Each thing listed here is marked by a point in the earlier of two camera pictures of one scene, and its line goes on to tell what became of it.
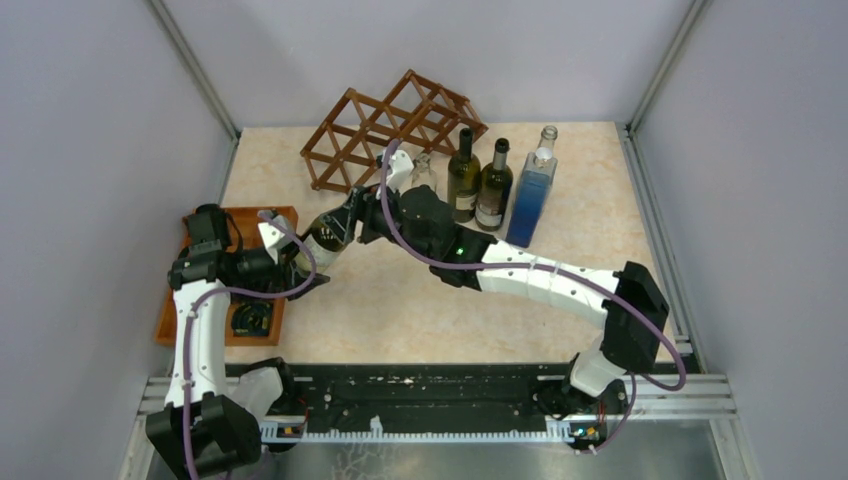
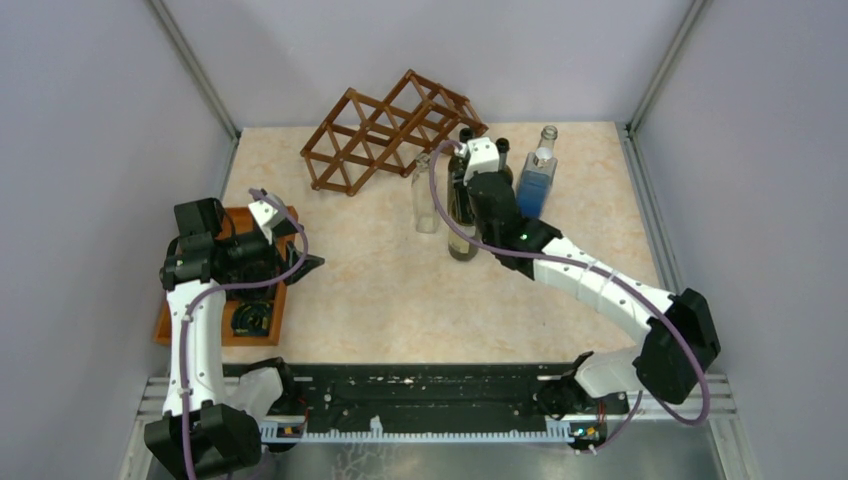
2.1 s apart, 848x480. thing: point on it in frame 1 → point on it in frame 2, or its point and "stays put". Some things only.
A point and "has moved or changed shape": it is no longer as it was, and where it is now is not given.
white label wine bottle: x=464 y=179 stays put
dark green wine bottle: x=321 y=242 has moved or changed shape
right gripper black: x=364 y=207 → x=462 y=212
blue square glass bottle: x=538 y=173 stays put
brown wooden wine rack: x=360 y=131 stays put
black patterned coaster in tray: x=251 y=317 stays put
